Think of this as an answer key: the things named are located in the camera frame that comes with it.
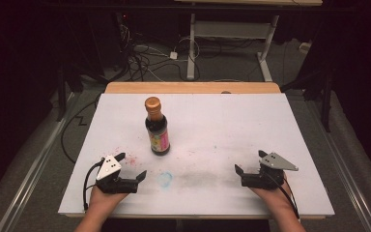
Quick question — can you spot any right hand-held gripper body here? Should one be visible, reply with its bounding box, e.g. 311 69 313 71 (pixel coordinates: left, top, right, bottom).
241 152 300 190

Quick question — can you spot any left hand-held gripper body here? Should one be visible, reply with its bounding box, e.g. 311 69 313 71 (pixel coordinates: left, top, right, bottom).
95 156 139 195

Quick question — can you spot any person's left hand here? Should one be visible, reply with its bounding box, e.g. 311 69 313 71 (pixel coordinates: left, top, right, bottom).
88 185 130 215

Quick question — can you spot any person's right hand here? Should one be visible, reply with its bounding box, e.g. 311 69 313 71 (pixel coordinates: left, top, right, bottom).
248 173 296 214

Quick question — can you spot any white table cover sheet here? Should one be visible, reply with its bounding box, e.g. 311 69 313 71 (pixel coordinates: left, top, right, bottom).
57 93 335 218

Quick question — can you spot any dark sauce bottle copper cap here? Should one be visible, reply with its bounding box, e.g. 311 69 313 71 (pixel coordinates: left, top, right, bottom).
144 96 171 157

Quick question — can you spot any black stand leg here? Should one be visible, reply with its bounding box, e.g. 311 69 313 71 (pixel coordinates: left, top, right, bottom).
55 64 85 123
279 69 334 133

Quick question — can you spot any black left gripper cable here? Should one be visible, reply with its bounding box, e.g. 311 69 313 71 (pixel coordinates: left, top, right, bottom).
82 158 106 213

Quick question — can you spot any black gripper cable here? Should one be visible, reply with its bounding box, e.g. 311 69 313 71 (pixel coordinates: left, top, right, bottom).
82 158 106 213
266 172 301 222

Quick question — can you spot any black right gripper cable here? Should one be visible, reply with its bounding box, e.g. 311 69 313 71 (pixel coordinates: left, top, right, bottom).
266 172 301 222

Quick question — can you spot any black floor cable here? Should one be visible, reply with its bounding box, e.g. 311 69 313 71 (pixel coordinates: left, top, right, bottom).
60 93 102 165

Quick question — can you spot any metal floor rail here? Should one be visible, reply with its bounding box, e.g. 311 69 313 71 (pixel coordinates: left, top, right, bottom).
0 91 81 232
305 100 371 232

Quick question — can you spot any tangle of floor cables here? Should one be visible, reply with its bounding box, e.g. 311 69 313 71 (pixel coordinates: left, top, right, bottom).
117 22 204 82

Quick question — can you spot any white metal desk frame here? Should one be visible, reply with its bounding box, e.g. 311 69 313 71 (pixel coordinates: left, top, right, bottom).
185 13 280 82

